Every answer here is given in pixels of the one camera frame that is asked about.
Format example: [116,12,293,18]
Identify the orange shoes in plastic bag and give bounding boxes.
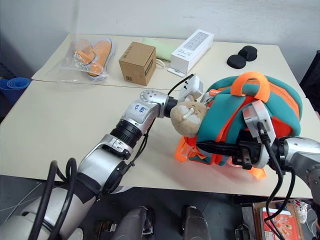
[58,37,118,82]

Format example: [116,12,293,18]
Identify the light green drawstring pouch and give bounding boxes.
[141,36,187,69]

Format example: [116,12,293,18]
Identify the white flat card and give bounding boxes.
[166,67,188,77]

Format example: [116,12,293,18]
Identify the dark grey rounded shape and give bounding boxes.
[113,206,156,240]
[181,204,211,240]

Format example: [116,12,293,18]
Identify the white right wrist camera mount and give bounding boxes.
[241,100,277,169]

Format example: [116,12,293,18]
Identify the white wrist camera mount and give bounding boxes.
[241,100,277,169]
[177,74,206,103]

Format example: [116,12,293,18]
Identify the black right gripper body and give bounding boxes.
[232,129,263,171]

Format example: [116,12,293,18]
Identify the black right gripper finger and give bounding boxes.
[196,141,241,158]

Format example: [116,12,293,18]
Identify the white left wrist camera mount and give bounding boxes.
[177,74,206,103]

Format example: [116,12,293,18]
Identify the brown cardboard box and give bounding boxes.
[118,41,157,87]

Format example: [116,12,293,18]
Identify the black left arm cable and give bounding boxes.
[27,73,197,240]

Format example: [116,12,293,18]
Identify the beige plush hamster toy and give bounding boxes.
[169,96,210,138]

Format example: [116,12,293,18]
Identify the orange and white slipper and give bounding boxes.
[87,39,114,80]
[71,39,96,68]

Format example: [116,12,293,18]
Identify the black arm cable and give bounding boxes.
[27,73,197,240]
[257,121,297,240]

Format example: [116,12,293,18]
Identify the black round foam pad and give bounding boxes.
[226,54,248,70]
[237,45,258,62]

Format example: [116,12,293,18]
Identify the blue rolled mat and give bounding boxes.
[0,76,32,101]

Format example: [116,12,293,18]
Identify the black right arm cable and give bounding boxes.
[257,121,297,240]

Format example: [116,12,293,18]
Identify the orange and teal backpack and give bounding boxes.
[174,71,304,180]

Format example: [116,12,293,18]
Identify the white power strip box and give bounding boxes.
[170,28,215,73]

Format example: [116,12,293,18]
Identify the red printed book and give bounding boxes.
[252,199,306,240]

